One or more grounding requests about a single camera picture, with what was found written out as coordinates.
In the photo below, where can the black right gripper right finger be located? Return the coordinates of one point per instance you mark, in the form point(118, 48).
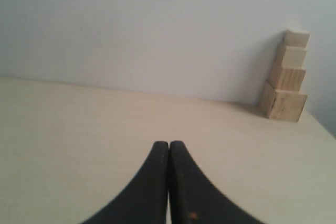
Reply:
point(193, 198)

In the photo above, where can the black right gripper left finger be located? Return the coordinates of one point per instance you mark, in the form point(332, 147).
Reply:
point(144, 199)

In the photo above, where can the wooden block bottom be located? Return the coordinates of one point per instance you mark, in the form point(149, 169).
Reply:
point(281, 104)

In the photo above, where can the wooden block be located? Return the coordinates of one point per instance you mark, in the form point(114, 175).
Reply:
point(296, 38)
point(286, 78)
point(281, 104)
point(290, 56)

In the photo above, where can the wooden block top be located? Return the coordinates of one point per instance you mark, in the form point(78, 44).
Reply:
point(296, 38)

